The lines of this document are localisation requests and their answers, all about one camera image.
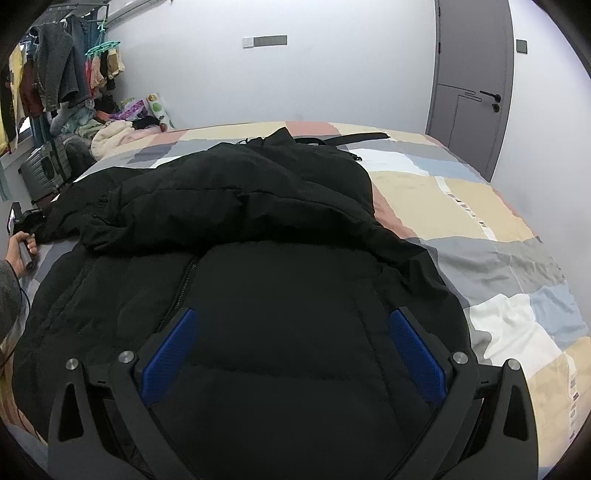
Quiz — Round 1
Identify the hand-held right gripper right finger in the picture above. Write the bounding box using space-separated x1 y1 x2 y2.
392 306 541 480

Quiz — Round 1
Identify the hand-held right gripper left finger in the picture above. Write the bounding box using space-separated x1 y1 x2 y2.
47 308 199 480

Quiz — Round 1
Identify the black puffer jacket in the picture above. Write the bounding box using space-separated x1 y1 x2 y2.
11 127 472 480

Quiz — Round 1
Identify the person's left forearm grey sleeve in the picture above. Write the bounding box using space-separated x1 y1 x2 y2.
0 258 25 344

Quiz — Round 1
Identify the person's left hand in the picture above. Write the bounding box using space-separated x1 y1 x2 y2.
2 232 40 279

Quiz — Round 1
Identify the grey suitcase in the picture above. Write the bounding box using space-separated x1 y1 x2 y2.
19 140 71 203

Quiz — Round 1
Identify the cream fluffy blanket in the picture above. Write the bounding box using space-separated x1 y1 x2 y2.
89 121 140 161

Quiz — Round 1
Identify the yellow hanging garment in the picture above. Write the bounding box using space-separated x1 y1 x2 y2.
6 44 29 153

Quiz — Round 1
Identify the bed with patchwork blanket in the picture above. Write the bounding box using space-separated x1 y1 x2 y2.
0 121 591 480

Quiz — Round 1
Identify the dark grey hanging jacket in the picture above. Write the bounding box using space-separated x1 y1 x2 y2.
34 21 89 112

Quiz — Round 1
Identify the green clip hanger with laundry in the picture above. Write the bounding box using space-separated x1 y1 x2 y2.
84 21 127 92

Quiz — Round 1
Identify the grey door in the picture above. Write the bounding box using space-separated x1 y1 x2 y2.
426 0 516 182

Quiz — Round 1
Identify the thin black cable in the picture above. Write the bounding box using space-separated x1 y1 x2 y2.
0 265 34 372

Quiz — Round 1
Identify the black strap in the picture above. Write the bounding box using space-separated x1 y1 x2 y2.
294 131 391 147

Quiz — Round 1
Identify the grey wall switch panel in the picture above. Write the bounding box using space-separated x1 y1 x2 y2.
242 34 287 49

